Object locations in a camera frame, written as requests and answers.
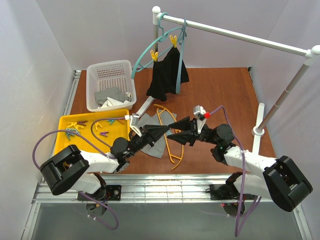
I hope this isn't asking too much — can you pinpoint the grey underwear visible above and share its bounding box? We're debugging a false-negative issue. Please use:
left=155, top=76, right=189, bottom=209
left=137, top=111, right=175, bottom=159

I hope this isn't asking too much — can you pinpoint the yellow hanger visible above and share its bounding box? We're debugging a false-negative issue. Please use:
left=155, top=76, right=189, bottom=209
left=153, top=103, right=184, bottom=171

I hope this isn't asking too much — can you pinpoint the grey-blue hanger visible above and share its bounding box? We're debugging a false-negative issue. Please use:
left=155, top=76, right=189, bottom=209
left=175, top=19, right=187, bottom=94

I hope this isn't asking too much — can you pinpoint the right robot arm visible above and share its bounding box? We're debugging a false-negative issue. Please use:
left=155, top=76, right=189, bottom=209
left=168, top=117, right=313, bottom=212

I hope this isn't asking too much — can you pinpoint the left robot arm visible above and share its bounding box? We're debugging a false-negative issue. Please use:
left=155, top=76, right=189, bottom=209
left=37, top=124, right=169, bottom=196

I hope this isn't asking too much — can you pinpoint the black underwear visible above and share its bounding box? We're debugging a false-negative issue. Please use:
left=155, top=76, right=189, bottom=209
left=146, top=47, right=180, bottom=102

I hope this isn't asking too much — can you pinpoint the teal hanger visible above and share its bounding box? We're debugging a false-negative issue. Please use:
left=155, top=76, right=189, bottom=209
left=131, top=10, right=184, bottom=79

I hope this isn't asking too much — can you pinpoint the yellow tray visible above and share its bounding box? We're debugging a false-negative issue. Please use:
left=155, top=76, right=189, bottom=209
left=54, top=108, right=130, bottom=154

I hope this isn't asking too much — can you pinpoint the purple clothespin lower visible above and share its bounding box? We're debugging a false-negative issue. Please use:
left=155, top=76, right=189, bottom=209
left=99, top=131, right=109, bottom=137

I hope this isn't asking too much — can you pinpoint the purple clothespin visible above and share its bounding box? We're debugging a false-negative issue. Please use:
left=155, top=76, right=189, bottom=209
left=99, top=131, right=109, bottom=137
left=77, top=121, right=87, bottom=126

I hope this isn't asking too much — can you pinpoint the yellow clothespin in tray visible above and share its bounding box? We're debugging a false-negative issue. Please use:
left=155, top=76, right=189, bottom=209
left=94, top=121, right=103, bottom=130

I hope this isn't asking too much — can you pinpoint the white cloth in basket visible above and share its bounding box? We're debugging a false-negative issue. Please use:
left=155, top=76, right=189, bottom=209
left=100, top=92, right=132, bottom=108

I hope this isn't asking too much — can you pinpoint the dark grey cloth in basket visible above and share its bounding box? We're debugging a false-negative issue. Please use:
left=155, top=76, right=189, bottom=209
left=94, top=86, right=132, bottom=107

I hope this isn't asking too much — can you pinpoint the white laundry basket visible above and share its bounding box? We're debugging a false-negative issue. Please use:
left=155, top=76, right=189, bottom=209
left=86, top=60, right=137, bottom=112

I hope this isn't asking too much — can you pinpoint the teal clothespin left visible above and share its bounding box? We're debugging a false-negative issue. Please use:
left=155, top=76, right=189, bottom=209
left=65, top=128, right=80, bottom=141

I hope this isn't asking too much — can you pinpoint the yellow clothespin left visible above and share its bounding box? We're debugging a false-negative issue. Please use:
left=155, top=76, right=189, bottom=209
left=150, top=50, right=159, bottom=62

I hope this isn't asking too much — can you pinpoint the yellow clothespin right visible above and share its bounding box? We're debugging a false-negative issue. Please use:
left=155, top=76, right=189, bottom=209
left=169, top=35, right=178, bottom=48

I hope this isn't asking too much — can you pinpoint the white clothes rack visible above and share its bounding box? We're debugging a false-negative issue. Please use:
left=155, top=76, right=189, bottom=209
left=134, top=5, right=320, bottom=165

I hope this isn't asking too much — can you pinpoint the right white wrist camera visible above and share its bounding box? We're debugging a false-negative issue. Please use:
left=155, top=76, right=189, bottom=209
left=193, top=105, right=211, bottom=134

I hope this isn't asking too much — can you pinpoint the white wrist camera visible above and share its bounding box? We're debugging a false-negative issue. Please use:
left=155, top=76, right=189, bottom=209
left=124, top=113, right=142, bottom=137
left=193, top=105, right=211, bottom=134

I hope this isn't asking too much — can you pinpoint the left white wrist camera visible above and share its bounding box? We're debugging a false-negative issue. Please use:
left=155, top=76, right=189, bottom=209
left=124, top=113, right=142, bottom=137

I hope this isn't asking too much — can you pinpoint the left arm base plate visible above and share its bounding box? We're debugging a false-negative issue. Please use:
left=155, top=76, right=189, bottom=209
left=85, top=185, right=122, bottom=202

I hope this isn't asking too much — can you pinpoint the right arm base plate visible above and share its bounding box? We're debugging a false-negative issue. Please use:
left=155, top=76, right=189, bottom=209
left=205, top=184, right=240, bottom=200

